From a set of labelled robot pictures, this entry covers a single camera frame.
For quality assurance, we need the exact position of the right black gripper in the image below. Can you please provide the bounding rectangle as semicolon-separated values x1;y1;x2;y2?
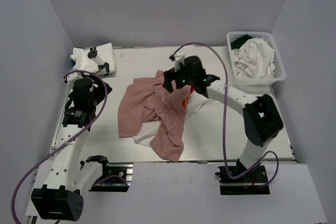
164;62;196;93

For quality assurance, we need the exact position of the white red-print t-shirt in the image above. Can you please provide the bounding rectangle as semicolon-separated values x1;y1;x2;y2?
132;91;219;147

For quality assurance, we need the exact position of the dark green t-shirt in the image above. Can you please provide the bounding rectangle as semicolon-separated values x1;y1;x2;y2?
230;34;252;50

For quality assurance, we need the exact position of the pink t-shirt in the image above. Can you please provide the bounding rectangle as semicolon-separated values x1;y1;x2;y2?
118;70;191;162

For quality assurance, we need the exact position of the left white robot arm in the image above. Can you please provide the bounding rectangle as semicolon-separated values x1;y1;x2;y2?
30;77;112;221

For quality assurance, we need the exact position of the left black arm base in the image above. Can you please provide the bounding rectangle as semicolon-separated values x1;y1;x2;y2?
75;155;133;193

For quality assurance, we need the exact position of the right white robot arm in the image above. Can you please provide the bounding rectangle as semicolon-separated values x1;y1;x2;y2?
163;56;284;182

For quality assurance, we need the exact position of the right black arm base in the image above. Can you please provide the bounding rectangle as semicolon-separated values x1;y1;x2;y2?
215;165;270;196

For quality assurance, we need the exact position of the folded white printed t-shirt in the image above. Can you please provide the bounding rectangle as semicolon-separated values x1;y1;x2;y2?
70;43;116;76

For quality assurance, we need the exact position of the white plastic basket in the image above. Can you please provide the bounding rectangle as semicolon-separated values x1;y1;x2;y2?
226;31;286;86

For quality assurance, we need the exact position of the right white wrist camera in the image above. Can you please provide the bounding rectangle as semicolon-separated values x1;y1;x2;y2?
169;51;185;71

